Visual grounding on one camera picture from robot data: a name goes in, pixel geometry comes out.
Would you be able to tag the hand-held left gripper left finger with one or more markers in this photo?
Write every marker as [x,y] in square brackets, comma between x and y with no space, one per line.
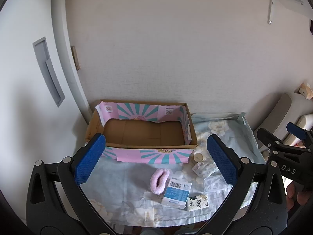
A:
[90,159]

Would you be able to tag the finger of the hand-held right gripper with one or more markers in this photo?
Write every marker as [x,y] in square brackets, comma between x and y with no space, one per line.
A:
[271,138]
[296,128]

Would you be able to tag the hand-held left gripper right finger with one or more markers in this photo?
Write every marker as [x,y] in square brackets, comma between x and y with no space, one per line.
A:
[222,159]

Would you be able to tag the white patterned diaper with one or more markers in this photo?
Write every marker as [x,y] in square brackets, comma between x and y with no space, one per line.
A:
[204,169]

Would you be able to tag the round beige jar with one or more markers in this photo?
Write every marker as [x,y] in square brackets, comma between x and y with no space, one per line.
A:
[198,157]

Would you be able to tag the blue and white carton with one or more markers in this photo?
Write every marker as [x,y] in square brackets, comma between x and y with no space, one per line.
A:
[176,193]

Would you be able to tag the cardboard box with pink print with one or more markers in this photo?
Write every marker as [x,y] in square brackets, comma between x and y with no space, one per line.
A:
[141,132]

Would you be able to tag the person's right hand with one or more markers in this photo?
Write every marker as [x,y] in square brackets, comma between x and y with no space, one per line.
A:
[302,197]

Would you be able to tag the beige sofa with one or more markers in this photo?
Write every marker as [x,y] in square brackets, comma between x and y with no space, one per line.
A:
[302,107]

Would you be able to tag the grey cushion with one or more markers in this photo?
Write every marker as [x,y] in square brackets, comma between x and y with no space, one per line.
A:
[278,112]

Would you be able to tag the clear plastic bag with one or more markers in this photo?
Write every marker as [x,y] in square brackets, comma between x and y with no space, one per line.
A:
[214,183]

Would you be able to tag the wooden figurine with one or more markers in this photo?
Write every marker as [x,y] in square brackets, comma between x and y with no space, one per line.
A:
[306,90]

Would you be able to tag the light blue floral blanket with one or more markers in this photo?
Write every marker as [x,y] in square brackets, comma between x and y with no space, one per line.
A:
[127,188]

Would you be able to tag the patterned tissue packet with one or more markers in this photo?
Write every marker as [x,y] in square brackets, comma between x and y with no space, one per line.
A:
[198,202]

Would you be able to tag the pink fuzzy sock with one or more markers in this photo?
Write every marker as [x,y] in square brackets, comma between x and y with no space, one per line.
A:
[159,180]

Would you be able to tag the white door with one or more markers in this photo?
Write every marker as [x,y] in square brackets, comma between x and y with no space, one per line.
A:
[24,117]

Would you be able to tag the wooden door strike plate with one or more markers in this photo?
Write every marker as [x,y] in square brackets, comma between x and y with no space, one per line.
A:
[75,57]

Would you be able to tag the white wall bracket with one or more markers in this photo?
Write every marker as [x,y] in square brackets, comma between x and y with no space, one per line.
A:
[276,2]

